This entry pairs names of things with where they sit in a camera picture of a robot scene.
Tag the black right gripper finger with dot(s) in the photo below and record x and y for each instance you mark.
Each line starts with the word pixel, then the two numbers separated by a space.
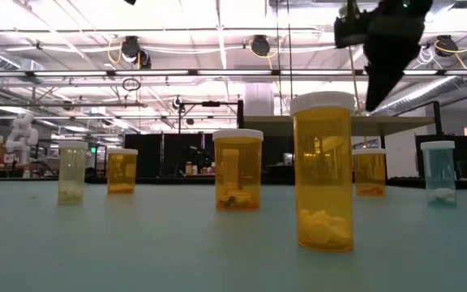
pixel 387 57

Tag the small teal pill bottle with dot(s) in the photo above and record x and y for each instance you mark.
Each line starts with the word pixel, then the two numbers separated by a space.
pixel 439 170

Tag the small pale yellow pill bottle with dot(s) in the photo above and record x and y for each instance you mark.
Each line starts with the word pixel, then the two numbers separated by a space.
pixel 71 170

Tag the wooden shelf board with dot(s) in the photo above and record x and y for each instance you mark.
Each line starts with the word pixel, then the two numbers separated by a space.
pixel 399 125

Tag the long ceiling light bar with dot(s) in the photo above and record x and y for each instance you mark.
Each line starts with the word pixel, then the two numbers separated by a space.
pixel 152 73

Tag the small white cap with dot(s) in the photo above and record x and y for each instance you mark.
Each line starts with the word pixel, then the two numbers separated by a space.
pixel 322 170

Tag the white column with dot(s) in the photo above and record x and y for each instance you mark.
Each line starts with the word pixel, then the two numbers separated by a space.
pixel 258 101

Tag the white robot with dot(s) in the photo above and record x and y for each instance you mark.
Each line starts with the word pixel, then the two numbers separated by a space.
pixel 22 138

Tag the distant orange bottle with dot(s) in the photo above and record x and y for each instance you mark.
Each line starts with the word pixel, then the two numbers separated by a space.
pixel 188 167

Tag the green table mat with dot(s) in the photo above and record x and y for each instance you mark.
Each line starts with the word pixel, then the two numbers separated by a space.
pixel 136 251

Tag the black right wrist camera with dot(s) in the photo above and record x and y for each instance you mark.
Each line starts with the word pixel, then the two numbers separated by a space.
pixel 351 32

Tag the black pole-mounted camera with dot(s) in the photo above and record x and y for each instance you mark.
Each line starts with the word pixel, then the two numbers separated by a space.
pixel 176 102

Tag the black table frame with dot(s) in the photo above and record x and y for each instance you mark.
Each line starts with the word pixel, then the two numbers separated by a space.
pixel 168 180

